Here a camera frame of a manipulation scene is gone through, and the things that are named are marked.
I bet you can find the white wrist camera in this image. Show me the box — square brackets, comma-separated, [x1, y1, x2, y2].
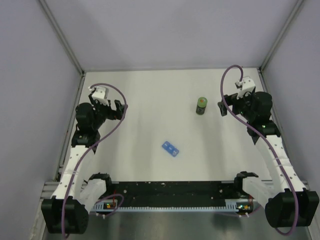
[235, 76, 256, 99]
[89, 86, 109, 106]

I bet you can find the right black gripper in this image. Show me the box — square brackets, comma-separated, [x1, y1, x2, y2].
[218, 90, 256, 121]

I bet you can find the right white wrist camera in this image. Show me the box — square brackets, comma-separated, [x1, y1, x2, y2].
[235, 76, 256, 99]

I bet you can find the blue pill organizer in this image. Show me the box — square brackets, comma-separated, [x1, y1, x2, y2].
[162, 141, 180, 157]

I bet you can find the green pill bottle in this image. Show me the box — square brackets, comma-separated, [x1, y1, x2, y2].
[195, 97, 208, 115]

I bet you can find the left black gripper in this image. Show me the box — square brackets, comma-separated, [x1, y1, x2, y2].
[89, 93, 127, 130]

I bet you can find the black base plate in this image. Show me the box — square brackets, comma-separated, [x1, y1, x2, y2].
[100, 181, 253, 208]

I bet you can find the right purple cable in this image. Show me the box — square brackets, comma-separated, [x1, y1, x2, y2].
[220, 64, 300, 236]

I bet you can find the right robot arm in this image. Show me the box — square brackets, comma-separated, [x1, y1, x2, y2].
[217, 91, 320, 236]

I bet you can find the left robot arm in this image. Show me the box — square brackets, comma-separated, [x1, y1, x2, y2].
[41, 100, 128, 239]

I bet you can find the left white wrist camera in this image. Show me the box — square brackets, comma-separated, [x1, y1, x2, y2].
[89, 86, 109, 106]

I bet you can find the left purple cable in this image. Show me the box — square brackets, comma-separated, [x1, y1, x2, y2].
[61, 83, 129, 239]

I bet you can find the purple cable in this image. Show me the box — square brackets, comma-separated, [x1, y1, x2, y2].
[61, 83, 129, 239]
[220, 64, 300, 236]

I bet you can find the grey cable duct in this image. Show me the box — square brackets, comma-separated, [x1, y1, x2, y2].
[90, 200, 254, 215]

